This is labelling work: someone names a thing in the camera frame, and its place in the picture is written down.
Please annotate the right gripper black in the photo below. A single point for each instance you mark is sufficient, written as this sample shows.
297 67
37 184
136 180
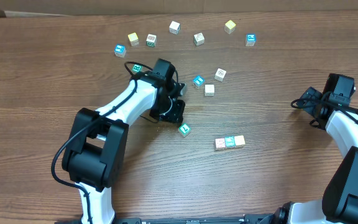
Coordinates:
309 99

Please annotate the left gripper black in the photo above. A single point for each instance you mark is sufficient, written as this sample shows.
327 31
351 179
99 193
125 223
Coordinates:
174 116

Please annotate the white grapes picture block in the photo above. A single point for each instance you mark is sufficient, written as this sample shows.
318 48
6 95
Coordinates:
184 130

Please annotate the red letter U block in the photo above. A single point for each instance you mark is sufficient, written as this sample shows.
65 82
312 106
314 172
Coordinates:
220 144

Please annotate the white block blue side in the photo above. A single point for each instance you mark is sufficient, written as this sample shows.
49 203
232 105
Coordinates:
230 142

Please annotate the yellow side picture block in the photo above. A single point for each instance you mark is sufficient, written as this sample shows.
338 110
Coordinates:
239 141

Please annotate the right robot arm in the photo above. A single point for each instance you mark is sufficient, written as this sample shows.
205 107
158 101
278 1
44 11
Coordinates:
331 112

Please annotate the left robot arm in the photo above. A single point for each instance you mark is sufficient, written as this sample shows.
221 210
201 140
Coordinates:
92 157

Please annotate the blue letter T block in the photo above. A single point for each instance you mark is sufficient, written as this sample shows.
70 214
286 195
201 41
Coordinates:
198 81

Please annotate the white block yellow side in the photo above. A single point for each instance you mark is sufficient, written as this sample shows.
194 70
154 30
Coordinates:
209 90

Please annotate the green letter R block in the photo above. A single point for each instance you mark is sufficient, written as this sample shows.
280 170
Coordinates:
137 68

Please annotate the white picture block dark side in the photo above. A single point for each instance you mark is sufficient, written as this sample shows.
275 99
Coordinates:
220 74

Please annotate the wooden block green letter side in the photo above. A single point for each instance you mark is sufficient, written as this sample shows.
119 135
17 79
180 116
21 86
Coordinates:
151 40

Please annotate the white picture block centre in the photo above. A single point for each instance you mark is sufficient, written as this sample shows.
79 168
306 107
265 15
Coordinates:
199 39

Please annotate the blue letter block far left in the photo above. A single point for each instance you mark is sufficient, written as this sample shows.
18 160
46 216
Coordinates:
120 50

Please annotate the yellow top block left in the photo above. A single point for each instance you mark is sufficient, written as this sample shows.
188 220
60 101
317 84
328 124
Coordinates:
133 39

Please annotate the white block top centre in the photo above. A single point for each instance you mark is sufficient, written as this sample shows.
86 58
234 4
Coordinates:
174 27

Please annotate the blue letter P block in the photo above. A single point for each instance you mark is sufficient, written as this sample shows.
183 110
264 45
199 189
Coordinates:
250 40

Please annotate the yellow top block right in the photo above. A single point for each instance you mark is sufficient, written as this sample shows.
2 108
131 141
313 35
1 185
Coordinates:
229 27

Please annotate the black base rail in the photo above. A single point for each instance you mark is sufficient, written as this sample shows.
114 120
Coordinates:
246 219

